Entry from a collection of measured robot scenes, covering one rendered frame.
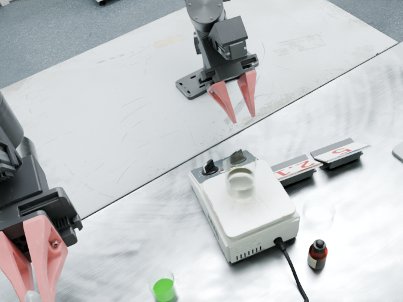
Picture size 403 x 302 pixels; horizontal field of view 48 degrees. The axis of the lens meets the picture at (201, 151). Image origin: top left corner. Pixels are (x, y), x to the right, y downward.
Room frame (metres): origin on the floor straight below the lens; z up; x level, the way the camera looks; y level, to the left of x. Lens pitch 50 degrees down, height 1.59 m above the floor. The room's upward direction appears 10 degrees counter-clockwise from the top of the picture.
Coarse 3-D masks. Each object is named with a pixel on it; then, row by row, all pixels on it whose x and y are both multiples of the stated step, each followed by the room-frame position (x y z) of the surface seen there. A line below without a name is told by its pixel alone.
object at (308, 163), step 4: (308, 160) 0.52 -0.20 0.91; (296, 164) 0.51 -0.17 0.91; (300, 164) 0.50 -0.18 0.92; (304, 164) 0.50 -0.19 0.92; (308, 164) 0.49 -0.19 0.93; (312, 164) 0.49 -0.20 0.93; (284, 168) 0.51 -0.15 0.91; (288, 168) 0.50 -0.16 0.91; (292, 168) 0.50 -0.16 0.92; (296, 168) 0.49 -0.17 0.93; (300, 168) 0.48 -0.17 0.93; (276, 172) 0.50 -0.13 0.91; (280, 172) 0.49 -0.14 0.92; (284, 172) 0.49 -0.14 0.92; (288, 172) 0.48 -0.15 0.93; (292, 172) 0.48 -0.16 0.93; (276, 176) 0.48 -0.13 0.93; (280, 176) 0.47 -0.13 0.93
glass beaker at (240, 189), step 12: (228, 156) 0.44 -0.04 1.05; (240, 156) 0.44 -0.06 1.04; (252, 156) 0.43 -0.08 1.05; (228, 168) 0.44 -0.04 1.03; (252, 168) 0.43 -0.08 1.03; (228, 180) 0.41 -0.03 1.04; (240, 180) 0.40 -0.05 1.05; (252, 180) 0.40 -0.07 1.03; (228, 192) 0.41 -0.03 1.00; (240, 192) 0.40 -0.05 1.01; (252, 192) 0.40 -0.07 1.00
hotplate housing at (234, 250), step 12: (192, 180) 0.49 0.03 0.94; (204, 204) 0.42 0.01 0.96; (216, 228) 0.37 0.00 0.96; (264, 228) 0.35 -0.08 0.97; (276, 228) 0.35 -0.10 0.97; (288, 228) 0.36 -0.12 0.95; (228, 240) 0.34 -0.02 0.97; (240, 240) 0.34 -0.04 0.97; (252, 240) 0.34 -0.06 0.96; (264, 240) 0.35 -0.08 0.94; (276, 240) 0.35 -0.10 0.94; (228, 252) 0.34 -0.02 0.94; (240, 252) 0.33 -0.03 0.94; (252, 252) 0.34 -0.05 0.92
